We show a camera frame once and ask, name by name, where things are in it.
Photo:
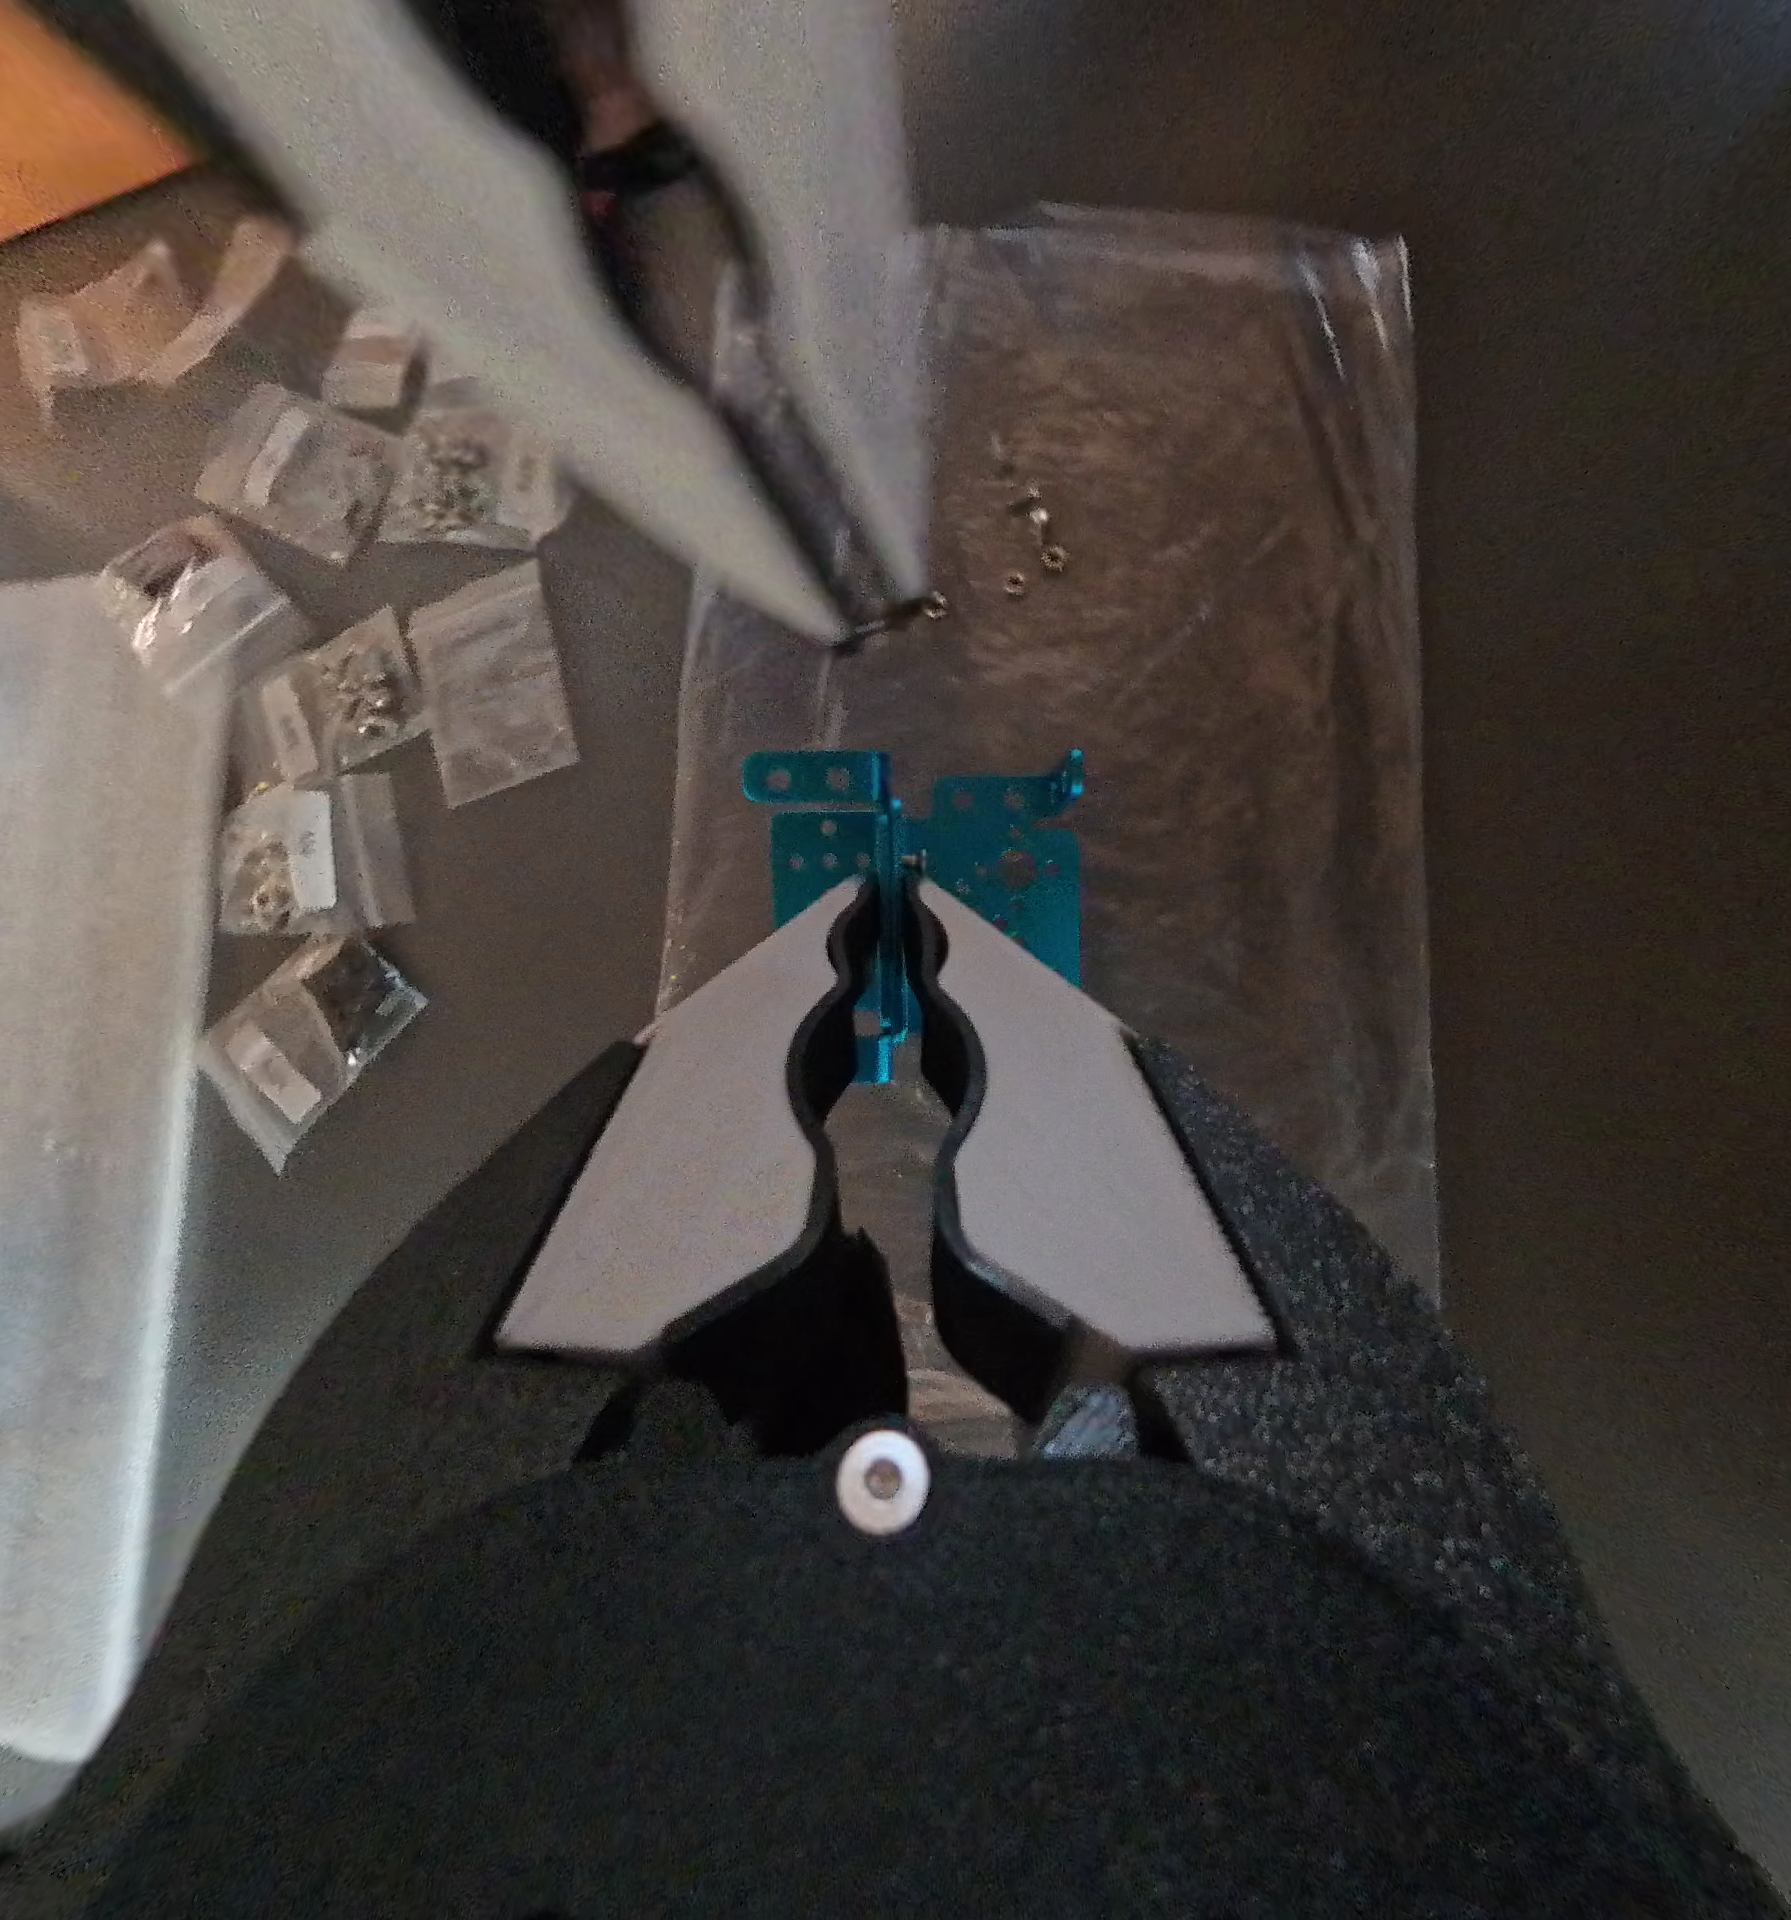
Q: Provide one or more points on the white foam sheet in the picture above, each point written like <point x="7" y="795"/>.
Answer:
<point x="54" y="1051"/>

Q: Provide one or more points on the scattered loose metal fasteners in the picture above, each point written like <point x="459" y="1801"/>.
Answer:
<point x="1039" y="518"/>

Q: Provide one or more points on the blue metal bracket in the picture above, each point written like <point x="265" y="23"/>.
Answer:
<point x="819" y="870"/>
<point x="1031" y="885"/>

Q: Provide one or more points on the pile of small screw bags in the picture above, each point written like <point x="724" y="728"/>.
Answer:
<point x="295" y="465"/>

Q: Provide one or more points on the orange cardboard box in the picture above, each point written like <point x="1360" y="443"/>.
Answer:
<point x="10" y="106"/>

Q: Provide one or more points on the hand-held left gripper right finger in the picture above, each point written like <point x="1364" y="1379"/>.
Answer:
<point x="1104" y="1201"/>

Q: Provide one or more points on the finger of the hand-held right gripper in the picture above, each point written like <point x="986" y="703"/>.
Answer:
<point x="819" y="195"/>
<point x="430" y="226"/>

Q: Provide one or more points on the dark desk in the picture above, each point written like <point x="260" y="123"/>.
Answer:
<point x="1616" y="900"/>

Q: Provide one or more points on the large clear plastic bag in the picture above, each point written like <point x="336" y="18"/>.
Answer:
<point x="1210" y="752"/>

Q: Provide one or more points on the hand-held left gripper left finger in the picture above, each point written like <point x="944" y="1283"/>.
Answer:
<point x="641" y="1201"/>

